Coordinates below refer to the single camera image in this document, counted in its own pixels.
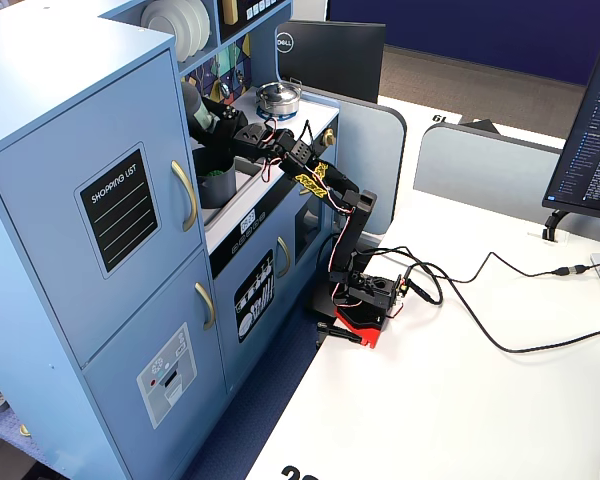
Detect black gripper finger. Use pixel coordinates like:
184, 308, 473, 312
202, 96, 250, 134
187, 127, 241, 152

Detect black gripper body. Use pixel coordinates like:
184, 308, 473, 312
233, 122, 284, 160

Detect dark gray recipient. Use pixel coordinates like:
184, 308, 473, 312
192, 148, 237, 210

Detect silver hanging ladle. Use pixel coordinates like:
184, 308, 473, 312
215, 59, 232, 97

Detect stainless steel pot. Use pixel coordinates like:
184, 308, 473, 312
255, 89, 302, 118

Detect steel pot lid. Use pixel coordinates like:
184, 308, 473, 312
256, 80, 300, 101

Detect white toy plate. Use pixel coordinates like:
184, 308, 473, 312
177, 0, 205, 56
197, 0, 213, 49
139, 0, 189, 60

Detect black Dell monitor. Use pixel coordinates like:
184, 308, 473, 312
274, 19, 387, 104

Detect gray rounded desk divider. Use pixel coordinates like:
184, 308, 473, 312
299, 84, 409, 237
412, 122, 600, 247

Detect blue toy kitchen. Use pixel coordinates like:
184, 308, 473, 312
0, 0, 341, 480

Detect black table clamp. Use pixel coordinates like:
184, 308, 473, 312
315, 321, 364, 346

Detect monitor showing code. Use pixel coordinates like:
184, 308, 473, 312
541, 13, 600, 224

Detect gold cabinet door handle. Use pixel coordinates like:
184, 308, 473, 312
194, 282, 217, 331
170, 159, 199, 233
276, 236, 292, 280

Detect red white servo wires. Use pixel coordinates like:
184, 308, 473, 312
259, 127, 361, 306

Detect red arm base plate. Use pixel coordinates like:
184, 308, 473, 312
333, 303, 387, 350

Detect long black cable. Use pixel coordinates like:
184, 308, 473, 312
404, 257, 600, 355

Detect black cable with connector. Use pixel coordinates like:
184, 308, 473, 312
369, 244, 594, 306

